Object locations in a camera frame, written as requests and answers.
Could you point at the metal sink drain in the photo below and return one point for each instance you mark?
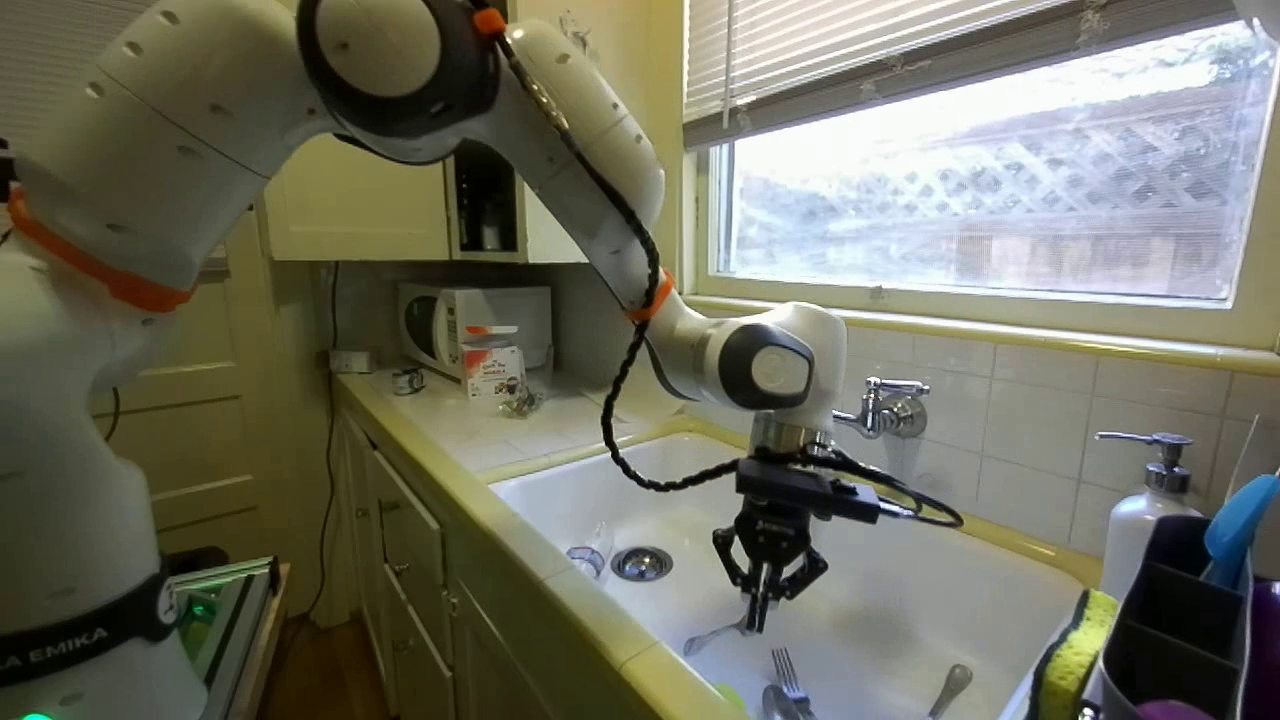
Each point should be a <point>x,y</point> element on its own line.
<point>641,566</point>

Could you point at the chrome wall faucet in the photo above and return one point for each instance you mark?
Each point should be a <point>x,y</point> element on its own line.
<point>891,409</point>

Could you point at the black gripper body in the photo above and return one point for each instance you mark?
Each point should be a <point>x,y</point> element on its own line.
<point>761,547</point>

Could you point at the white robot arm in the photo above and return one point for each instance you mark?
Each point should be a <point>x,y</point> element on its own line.
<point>328,115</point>

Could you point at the white kitchen sink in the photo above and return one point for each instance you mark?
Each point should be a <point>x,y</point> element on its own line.
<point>871,639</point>

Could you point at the silver spoon in sink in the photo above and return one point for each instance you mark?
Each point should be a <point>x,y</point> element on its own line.
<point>959,678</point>

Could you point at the blue utensil in rack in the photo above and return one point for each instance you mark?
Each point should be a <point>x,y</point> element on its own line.
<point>1234,528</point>

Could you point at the white upper cabinet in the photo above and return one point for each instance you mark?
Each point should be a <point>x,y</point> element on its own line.
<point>339,200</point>

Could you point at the white window blinds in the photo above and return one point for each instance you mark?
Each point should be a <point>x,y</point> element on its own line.
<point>749,51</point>

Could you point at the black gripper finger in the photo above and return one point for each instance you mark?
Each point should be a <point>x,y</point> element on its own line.
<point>799,569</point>
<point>732,569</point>

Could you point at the yellow green sponge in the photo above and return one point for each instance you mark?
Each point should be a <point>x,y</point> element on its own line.
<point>1071,657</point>

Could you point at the black dish rack caddy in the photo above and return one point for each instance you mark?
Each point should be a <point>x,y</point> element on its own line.
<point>1185,639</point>

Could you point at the silver utensil in sink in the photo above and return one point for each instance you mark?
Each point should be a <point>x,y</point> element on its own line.
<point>787,694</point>

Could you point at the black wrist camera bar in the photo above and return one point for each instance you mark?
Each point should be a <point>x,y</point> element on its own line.
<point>792,495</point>

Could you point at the lower cabinet drawers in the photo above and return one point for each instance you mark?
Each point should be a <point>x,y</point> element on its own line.
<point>439,648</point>

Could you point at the white soap pump bottle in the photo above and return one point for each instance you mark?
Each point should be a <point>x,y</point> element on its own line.
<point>1135,517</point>

